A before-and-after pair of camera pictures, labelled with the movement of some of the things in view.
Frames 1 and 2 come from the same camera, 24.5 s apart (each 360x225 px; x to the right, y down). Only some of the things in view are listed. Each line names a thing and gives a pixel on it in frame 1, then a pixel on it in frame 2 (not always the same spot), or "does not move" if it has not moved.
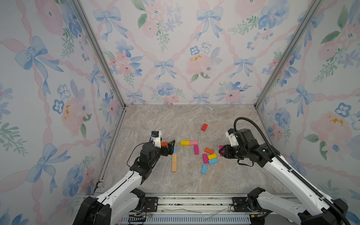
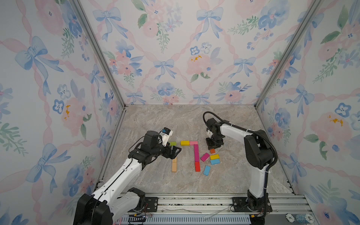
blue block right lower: (213, 161) does not move
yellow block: (185, 143) does not move
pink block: (192, 143) does not move
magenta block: (196, 149) does not move
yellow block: (212, 156) does not move
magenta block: (222, 151) → (197, 155)
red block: (204, 127) → (197, 167)
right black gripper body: (239, 152) → (214, 141)
